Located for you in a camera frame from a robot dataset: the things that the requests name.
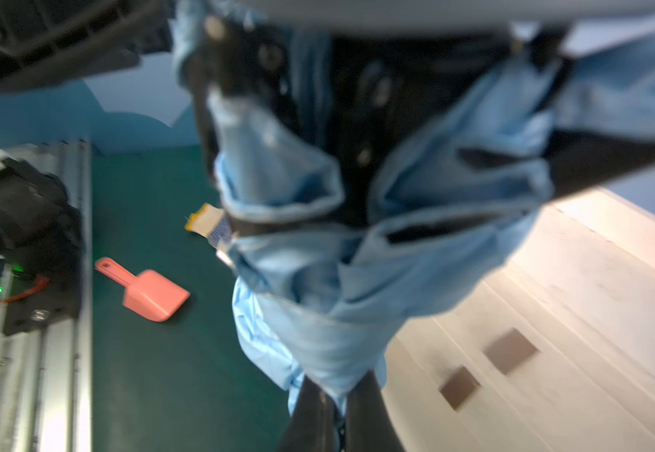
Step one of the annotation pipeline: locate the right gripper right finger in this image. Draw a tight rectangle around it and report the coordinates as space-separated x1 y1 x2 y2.
344 371 405 452

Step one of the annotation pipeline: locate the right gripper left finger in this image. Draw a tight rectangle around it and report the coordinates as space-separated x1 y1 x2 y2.
277 378 336 452

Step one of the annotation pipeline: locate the white three-drawer cabinet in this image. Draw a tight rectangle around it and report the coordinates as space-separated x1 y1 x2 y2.
383 189 655 451

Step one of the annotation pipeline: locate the light blue umbrella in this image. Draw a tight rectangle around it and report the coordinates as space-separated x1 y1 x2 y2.
173 1 655 411

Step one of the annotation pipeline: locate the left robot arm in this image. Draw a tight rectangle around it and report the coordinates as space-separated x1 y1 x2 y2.
0 1 187 271

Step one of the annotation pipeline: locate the pink plastic scoop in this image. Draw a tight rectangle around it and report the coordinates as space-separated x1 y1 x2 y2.
95 257 191 322

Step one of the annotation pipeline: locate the blue dotted work glove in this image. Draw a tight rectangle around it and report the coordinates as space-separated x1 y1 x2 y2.
184 203 233 249

